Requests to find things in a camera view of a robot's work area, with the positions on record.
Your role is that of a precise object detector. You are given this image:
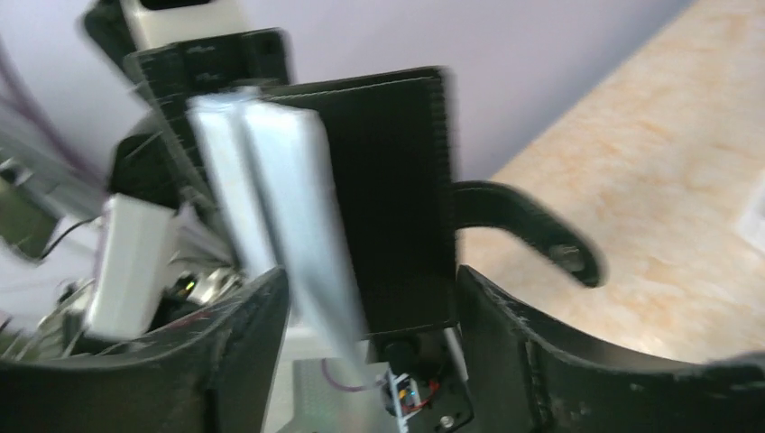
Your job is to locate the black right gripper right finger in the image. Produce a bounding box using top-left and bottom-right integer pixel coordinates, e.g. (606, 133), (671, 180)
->
(457, 266), (764, 432)

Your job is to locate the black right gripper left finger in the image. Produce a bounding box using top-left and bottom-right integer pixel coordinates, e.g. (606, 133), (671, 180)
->
(1, 268), (290, 432)

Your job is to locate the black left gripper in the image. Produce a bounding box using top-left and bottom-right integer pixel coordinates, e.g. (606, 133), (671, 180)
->
(122, 26), (294, 205)

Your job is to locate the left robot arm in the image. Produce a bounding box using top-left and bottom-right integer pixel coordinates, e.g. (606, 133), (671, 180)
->
(84, 28), (290, 343)

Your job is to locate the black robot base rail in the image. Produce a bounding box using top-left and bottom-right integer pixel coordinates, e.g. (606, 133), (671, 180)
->
(374, 327), (475, 433)

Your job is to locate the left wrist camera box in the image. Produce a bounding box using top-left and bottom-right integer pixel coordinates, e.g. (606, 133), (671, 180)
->
(82, 0), (250, 56)

